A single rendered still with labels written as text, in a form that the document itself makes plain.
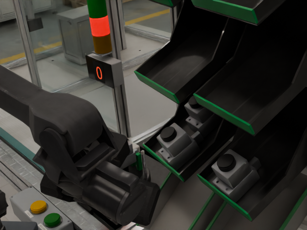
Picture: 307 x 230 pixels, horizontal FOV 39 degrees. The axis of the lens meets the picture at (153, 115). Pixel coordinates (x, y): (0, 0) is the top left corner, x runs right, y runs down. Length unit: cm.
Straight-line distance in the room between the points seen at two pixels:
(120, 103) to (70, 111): 79
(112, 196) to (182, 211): 44
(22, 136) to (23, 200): 43
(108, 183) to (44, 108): 12
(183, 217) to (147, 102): 93
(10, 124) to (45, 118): 118
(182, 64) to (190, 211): 32
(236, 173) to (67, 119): 31
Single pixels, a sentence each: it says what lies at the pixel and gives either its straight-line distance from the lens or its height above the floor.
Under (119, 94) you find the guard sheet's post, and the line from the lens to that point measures 130.
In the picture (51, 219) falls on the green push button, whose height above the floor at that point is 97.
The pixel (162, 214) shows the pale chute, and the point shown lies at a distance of 99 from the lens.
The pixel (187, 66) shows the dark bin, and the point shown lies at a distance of 78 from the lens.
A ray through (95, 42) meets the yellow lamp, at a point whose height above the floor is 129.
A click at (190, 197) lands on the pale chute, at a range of 95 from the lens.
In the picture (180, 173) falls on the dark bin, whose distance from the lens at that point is 79.
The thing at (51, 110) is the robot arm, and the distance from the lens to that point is 54.
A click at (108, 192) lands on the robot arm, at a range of 53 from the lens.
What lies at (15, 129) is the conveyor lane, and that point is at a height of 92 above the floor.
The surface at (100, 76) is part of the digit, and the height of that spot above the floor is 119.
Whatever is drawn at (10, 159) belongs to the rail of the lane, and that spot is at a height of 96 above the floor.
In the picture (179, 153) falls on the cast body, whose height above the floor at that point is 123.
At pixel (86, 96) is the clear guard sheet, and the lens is 149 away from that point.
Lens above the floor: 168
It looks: 29 degrees down
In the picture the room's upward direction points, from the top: 6 degrees counter-clockwise
